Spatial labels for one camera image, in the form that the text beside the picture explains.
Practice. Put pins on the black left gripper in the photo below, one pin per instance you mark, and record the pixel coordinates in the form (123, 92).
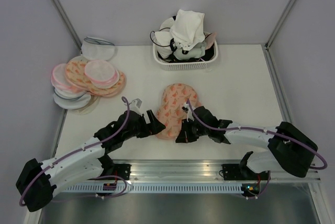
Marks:
(155, 126)

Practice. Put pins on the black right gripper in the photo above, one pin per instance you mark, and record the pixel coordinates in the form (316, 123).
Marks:
(183, 136)

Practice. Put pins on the peach tulip-print laundry bag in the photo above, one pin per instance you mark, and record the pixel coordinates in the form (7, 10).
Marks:
(170, 113)

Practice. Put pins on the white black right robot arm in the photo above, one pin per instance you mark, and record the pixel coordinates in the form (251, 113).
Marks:
(285, 148)

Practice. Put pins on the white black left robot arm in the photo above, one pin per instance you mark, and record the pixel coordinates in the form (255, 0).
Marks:
(39, 182)

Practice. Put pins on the cream laundry bag bottom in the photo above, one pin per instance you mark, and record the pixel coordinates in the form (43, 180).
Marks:
(92, 104)

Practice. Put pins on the white pink-trimmed round laundry bag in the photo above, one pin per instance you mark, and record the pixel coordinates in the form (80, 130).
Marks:
(101, 73)

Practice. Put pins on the white grey-trimmed laundry bag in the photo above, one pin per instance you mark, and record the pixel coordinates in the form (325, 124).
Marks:
(72, 102)

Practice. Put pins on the stacked peach tulip laundry bags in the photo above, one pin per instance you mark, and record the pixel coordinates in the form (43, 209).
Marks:
(74, 72)

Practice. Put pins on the pink-trimmed bag far left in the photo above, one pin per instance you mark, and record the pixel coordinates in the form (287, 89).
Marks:
(58, 78)

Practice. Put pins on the white perforated plastic basket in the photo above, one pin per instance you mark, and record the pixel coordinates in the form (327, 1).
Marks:
(185, 63)

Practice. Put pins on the clothes pile in basket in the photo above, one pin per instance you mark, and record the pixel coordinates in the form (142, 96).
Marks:
(182, 39)

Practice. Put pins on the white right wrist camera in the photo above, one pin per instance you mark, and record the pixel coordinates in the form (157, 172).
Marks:
(187, 109)

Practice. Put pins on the white slotted cable duct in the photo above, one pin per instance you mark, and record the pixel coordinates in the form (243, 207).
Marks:
(179, 188)

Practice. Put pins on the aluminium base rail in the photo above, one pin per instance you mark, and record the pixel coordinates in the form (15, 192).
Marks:
(160, 170)

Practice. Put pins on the white mesh bag at wall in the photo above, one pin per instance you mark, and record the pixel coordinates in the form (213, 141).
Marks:
(97, 49)

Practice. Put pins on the left aluminium frame post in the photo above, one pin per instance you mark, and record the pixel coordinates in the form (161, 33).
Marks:
(70, 28)

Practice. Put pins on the aluminium frame post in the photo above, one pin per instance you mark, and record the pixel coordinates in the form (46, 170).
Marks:
(282, 19)
(70, 28)

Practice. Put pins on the right aluminium frame post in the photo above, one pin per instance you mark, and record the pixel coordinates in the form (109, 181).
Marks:
(282, 19)

